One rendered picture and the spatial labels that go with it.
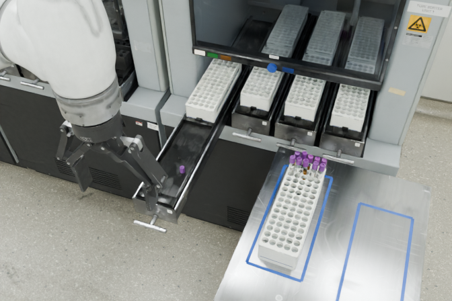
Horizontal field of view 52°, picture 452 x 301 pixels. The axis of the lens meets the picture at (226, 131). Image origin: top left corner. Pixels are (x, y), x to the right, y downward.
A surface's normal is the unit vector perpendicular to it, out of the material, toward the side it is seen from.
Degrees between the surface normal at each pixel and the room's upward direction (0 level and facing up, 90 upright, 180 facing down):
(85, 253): 0
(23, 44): 85
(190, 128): 0
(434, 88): 90
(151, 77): 90
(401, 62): 90
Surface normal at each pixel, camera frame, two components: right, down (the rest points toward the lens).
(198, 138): -0.02, -0.70
